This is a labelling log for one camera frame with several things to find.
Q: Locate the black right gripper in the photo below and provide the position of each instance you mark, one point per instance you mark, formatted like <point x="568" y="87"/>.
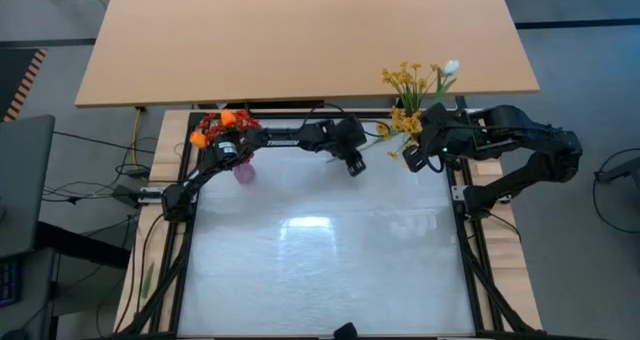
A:
<point x="445" y="130"/>

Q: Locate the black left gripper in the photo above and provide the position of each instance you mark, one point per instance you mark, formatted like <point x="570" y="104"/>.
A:
<point x="350" y="135"/>

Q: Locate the yellow artificial flower bunch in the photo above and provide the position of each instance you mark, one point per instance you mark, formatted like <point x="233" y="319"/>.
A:
<point x="407" y="95"/>

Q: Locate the red artificial flower bunch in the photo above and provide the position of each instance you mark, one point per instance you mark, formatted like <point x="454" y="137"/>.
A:
<point x="235" y="125"/>

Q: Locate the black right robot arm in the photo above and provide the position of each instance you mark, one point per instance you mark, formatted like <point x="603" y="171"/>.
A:
<point x="530" y="135"/>

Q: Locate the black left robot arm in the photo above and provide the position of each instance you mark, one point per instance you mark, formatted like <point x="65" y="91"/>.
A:
<point x="285" y="141"/>

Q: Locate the purple glass vase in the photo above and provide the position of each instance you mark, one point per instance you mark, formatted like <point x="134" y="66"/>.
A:
<point x="244" y="172"/>

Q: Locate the light brown wooden desk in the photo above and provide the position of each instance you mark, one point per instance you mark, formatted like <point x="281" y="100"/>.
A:
<point x="300" y="40"/>

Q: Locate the grey chair base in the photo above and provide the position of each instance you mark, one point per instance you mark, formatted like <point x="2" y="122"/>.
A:
<point x="620" y="170"/>

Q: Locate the silver metal plate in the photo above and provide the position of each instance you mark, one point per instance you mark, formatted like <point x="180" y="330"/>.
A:
<point x="150" y="195"/>

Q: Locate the black power adapter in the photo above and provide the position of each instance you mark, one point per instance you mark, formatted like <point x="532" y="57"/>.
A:
<point x="127" y="195"/>

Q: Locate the fallen green leaf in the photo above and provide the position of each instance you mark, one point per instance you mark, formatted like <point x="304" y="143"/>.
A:
<point x="147" y="280"/>

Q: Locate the black mat orange striped edge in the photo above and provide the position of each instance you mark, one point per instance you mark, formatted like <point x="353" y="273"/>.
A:
<point x="20" y="80"/>

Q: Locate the dark keyboard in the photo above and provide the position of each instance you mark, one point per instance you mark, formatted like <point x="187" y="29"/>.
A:
<point x="9" y="282"/>

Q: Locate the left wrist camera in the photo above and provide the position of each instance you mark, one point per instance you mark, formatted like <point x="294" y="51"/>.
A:
<point x="356" y="168"/>

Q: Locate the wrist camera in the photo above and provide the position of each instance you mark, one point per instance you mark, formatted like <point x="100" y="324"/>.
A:
<point x="356" y="168"/>
<point x="414" y="159"/>

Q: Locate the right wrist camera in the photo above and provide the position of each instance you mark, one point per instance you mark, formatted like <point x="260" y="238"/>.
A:
<point x="414" y="159"/>

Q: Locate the silver metal bracket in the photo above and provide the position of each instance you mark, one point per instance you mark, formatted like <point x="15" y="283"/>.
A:
<point x="457" y="192"/>

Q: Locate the black table-level camera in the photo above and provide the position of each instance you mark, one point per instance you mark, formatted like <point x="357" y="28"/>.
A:
<point x="345" y="331"/>

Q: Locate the black aluminium table frame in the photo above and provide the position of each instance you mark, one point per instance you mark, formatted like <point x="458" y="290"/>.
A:
<point x="187" y="260"/>

